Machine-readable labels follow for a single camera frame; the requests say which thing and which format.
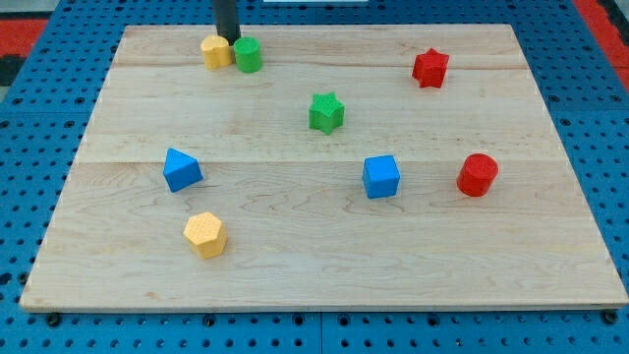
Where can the green cylinder block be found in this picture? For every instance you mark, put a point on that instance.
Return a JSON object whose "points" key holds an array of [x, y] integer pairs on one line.
{"points": [[247, 54]]}

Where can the green star block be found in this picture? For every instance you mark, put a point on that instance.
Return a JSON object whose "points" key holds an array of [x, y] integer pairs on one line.
{"points": [[326, 112]]}

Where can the red star block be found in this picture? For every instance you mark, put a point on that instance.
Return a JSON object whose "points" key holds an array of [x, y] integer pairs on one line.
{"points": [[430, 69]]}

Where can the yellow heart block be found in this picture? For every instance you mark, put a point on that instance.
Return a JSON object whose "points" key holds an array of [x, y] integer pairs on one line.
{"points": [[216, 52]]}

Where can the blue cube block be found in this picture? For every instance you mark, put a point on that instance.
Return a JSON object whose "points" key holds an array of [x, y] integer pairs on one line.
{"points": [[381, 176]]}

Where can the light wooden board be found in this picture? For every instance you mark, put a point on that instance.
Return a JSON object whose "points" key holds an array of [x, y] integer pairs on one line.
{"points": [[302, 235]]}

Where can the yellow hexagon block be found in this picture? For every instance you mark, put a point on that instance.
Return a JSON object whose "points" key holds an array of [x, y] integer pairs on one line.
{"points": [[206, 235]]}

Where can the blue triangle block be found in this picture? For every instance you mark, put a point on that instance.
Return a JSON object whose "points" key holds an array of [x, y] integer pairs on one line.
{"points": [[180, 170]]}

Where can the red cylinder block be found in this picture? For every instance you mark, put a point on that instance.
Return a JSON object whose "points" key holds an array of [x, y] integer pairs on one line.
{"points": [[477, 174]]}

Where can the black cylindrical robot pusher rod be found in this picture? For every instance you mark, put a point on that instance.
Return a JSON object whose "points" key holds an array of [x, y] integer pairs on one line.
{"points": [[226, 19]]}

